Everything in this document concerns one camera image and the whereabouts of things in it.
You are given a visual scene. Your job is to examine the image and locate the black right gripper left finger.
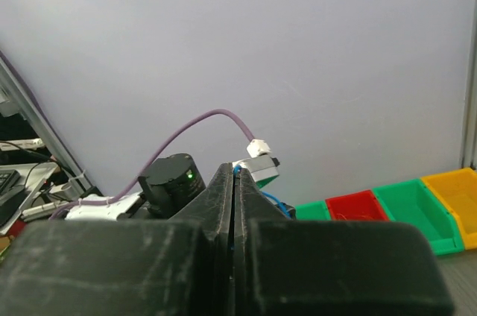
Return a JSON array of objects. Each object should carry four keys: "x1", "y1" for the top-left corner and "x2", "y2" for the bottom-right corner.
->
[{"x1": 1, "y1": 164, "x2": 234, "y2": 315}]

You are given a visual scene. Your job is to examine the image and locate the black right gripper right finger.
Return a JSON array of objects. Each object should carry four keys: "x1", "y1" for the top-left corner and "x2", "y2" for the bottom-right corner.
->
[{"x1": 233, "y1": 167, "x2": 455, "y2": 315}]

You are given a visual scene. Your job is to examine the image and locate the orange cable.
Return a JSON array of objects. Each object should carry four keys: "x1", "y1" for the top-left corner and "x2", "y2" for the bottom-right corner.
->
[{"x1": 335, "y1": 212, "x2": 373, "y2": 221}]

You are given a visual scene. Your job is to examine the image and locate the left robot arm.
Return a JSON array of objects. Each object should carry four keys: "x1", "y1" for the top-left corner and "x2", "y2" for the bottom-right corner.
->
[{"x1": 50, "y1": 153, "x2": 206, "y2": 221}]

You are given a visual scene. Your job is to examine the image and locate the lower green storage bin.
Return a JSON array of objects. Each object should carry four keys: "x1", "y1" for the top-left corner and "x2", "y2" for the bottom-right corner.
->
[{"x1": 295, "y1": 200, "x2": 331, "y2": 221}]

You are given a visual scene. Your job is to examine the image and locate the green storage bin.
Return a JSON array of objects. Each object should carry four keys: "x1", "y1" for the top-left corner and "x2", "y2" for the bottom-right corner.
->
[
  {"x1": 372, "y1": 179, "x2": 464, "y2": 256},
  {"x1": 295, "y1": 200, "x2": 331, "y2": 221}
]

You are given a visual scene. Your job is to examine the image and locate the red storage bin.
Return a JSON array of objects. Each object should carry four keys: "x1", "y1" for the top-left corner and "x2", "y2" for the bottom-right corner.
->
[{"x1": 325, "y1": 190, "x2": 389, "y2": 221}]

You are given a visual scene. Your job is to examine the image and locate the upper green storage bin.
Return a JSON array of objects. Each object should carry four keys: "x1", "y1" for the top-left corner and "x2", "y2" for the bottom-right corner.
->
[{"x1": 372, "y1": 179, "x2": 464, "y2": 256}]

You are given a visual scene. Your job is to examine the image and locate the orange storage bin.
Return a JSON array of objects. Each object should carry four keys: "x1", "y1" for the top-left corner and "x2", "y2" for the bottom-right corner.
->
[{"x1": 421, "y1": 168, "x2": 476, "y2": 250}]

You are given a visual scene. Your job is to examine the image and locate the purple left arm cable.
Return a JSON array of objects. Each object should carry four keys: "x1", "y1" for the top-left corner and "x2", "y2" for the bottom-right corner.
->
[{"x1": 48, "y1": 108, "x2": 258, "y2": 220}]

